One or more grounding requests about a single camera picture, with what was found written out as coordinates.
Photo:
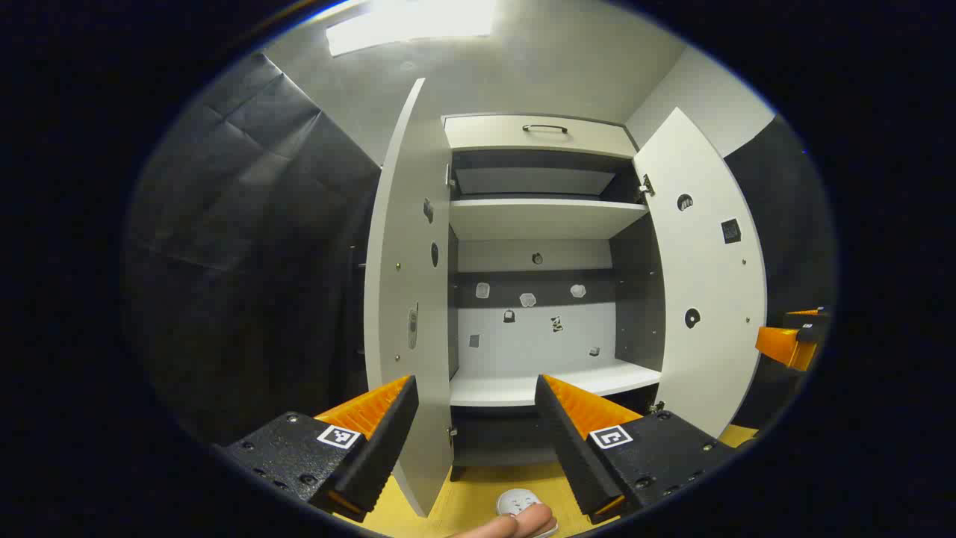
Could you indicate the ceiling light panel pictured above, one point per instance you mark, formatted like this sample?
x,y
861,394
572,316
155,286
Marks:
x,y
411,22

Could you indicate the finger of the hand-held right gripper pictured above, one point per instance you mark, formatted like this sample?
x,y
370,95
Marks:
x,y
810,327

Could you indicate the white cabinet drawer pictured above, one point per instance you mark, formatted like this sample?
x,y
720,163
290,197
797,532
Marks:
x,y
485,134

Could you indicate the white canvas shoe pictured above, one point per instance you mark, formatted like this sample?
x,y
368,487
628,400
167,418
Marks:
x,y
515,499

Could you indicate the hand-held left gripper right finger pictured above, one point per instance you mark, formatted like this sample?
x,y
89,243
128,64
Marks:
x,y
567,441

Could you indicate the white cabinet door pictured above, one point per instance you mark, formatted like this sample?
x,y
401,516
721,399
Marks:
x,y
407,261
702,284

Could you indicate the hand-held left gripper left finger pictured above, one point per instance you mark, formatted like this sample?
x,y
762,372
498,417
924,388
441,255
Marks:
x,y
388,441

